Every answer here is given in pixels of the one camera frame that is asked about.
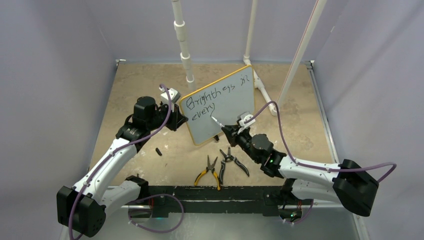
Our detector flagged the yellow framed whiteboard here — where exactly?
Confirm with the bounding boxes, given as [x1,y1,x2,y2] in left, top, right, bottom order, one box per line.
[179,65,255,146]

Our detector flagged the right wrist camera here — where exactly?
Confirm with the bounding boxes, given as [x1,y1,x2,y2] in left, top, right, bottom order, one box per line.
[237,111,256,134]

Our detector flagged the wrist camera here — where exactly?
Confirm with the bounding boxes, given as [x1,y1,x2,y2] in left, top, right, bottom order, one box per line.
[237,111,256,134]
[159,85,181,108]

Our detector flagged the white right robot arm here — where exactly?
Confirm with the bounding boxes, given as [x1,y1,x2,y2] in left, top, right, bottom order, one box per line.
[221,125,379,217]

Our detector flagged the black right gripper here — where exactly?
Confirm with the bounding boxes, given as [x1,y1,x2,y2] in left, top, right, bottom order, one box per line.
[222,124,261,164]

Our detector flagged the black grey wire stripper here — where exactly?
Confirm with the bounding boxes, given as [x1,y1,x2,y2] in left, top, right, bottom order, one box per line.
[218,147,250,185]

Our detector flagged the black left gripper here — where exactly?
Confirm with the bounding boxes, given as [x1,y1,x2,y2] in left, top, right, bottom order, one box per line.
[147,101,188,132]

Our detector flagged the white whiteboard marker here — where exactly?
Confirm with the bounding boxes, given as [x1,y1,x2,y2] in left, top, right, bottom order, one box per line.
[210,115,224,128]

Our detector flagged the aluminium table edge rail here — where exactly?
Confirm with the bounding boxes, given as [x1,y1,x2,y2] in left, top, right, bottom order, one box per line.
[304,60,370,240]

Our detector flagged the black marker cap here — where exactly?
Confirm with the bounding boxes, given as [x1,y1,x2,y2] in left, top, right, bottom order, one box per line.
[155,148,163,156]

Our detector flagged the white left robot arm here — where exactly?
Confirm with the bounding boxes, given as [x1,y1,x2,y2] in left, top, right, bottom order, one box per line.
[56,90,187,237]

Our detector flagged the white PVC pipe frame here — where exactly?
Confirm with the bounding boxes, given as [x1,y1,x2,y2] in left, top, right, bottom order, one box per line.
[170,0,329,117]

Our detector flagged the yellow handled needle-nose pliers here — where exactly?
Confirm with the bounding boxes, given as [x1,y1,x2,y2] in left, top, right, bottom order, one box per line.
[194,154,222,192]

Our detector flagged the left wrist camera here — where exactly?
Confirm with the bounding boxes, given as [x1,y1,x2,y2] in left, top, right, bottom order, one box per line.
[159,85,181,108]

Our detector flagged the black base bar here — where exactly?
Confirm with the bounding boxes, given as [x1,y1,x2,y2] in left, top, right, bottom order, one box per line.
[145,185,300,218]

